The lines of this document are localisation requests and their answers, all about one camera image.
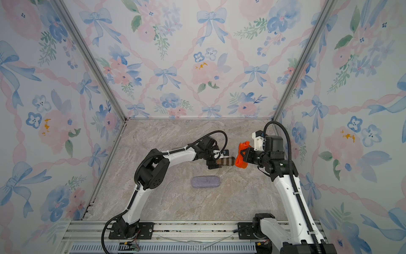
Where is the orange cleaning cloth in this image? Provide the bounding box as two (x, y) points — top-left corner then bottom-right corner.
(235, 141), (251, 169)

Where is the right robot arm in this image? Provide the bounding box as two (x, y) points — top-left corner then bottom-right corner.
(239, 131), (337, 254)

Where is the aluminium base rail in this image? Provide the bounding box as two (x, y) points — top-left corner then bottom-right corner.
(56, 221), (259, 254)

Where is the plaid eyeglass case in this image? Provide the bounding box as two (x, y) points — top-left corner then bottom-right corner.
(216, 157), (236, 166)

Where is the black corrugated cable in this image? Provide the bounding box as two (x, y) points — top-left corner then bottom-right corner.
(100, 130), (229, 254)
(262, 121), (321, 254)

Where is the corner aluminium post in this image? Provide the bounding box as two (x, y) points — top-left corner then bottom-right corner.
(272, 0), (336, 120)
(50, 0), (128, 121)

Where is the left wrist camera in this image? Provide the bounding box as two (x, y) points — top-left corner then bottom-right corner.
(213, 149), (230, 160)

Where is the purple fabric eyeglass case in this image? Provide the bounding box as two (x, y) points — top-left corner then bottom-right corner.
(191, 176), (221, 188)

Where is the right black corrugated cable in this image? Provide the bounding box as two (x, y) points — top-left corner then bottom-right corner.
(262, 121), (321, 254)

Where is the left black corrugated cable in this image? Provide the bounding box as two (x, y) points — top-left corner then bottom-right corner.
(100, 130), (229, 254)

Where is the left corner aluminium post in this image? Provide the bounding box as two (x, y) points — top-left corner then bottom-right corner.
(50, 0), (128, 121)

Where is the right corner aluminium post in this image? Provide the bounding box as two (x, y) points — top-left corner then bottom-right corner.
(272, 0), (336, 120)

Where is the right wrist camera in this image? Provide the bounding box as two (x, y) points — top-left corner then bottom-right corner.
(252, 130), (265, 151)

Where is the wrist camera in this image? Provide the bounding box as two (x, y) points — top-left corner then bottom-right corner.
(213, 149), (230, 160)
(252, 130), (265, 151)

